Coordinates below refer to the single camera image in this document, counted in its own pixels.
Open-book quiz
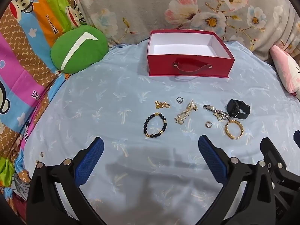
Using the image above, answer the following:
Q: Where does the cartoon monkey printed sheet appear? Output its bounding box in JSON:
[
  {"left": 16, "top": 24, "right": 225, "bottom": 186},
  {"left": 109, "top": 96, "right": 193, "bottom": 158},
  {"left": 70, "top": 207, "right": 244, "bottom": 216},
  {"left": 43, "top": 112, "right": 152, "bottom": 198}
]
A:
[{"left": 0, "top": 0, "right": 94, "bottom": 225}]

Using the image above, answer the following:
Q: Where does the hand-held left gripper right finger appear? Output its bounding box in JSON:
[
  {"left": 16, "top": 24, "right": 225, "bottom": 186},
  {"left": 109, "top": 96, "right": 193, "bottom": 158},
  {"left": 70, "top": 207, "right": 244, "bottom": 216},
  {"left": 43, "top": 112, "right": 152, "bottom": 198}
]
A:
[{"left": 194, "top": 135, "right": 278, "bottom": 225}]

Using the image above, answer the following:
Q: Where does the pink pillow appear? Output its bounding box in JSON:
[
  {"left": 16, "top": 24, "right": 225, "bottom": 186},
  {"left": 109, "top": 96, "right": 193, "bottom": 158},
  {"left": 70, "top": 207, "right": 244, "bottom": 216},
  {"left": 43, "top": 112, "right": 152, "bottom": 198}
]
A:
[{"left": 269, "top": 44, "right": 300, "bottom": 99}]

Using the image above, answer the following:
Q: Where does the black smartwatch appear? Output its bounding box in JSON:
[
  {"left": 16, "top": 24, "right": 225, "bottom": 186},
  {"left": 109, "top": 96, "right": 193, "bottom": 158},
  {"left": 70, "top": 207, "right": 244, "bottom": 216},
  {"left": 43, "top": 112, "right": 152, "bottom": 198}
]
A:
[{"left": 226, "top": 99, "right": 251, "bottom": 119}]

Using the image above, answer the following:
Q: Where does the light blue patterned cloth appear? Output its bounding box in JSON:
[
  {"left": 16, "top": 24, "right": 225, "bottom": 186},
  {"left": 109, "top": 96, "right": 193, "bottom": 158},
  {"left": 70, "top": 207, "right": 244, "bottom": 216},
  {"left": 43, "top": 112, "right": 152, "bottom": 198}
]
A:
[{"left": 22, "top": 41, "right": 300, "bottom": 225}]

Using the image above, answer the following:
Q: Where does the silver and gold watch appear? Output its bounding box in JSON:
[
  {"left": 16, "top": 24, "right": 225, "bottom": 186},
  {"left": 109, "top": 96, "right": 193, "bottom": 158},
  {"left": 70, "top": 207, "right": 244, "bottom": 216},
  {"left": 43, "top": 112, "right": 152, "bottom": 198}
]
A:
[{"left": 213, "top": 110, "right": 230, "bottom": 122}]

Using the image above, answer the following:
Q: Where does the red cardboard box with handle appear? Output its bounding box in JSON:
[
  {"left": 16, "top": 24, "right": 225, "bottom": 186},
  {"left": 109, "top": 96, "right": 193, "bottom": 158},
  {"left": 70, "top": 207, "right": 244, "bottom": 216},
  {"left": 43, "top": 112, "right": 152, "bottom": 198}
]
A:
[{"left": 147, "top": 29, "right": 235, "bottom": 79}]

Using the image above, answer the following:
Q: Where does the black bead bracelet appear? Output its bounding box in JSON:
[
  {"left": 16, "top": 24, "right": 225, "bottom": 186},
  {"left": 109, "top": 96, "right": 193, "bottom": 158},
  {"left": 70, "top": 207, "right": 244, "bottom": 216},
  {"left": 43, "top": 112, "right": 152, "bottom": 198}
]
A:
[{"left": 143, "top": 113, "right": 167, "bottom": 138}]

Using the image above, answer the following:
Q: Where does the green round cushion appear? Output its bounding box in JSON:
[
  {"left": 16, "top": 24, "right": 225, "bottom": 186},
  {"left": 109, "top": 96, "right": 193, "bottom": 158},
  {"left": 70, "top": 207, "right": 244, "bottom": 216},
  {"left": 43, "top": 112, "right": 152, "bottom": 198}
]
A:
[{"left": 50, "top": 25, "right": 109, "bottom": 74}]

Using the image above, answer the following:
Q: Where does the gold chain bracelet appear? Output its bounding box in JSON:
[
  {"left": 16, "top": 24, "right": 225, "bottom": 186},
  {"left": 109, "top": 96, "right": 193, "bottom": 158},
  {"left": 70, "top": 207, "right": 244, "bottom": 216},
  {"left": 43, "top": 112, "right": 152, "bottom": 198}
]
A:
[{"left": 154, "top": 101, "right": 171, "bottom": 109}]

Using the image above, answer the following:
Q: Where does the gold link bracelet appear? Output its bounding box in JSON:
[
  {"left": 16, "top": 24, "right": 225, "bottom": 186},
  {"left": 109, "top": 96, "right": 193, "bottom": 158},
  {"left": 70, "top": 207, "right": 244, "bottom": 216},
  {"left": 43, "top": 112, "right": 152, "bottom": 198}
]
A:
[{"left": 224, "top": 120, "right": 244, "bottom": 140}]

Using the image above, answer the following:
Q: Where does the pearl bracelet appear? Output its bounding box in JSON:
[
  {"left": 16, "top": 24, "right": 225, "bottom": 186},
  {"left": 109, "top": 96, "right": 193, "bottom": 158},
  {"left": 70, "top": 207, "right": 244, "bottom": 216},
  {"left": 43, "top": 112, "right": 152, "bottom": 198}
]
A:
[{"left": 174, "top": 99, "right": 198, "bottom": 125}]

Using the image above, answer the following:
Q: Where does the grey floral blanket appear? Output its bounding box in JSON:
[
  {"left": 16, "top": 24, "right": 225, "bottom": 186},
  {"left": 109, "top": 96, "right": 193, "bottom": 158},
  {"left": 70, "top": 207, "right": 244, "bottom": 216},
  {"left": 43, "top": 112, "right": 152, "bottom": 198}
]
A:
[{"left": 73, "top": 0, "right": 300, "bottom": 62}]

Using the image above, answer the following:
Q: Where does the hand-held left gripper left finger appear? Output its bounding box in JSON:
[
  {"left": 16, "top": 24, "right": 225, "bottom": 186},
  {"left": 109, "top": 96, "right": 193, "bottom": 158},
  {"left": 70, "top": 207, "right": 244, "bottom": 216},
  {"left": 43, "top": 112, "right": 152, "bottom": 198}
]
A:
[{"left": 26, "top": 136, "right": 105, "bottom": 225}]

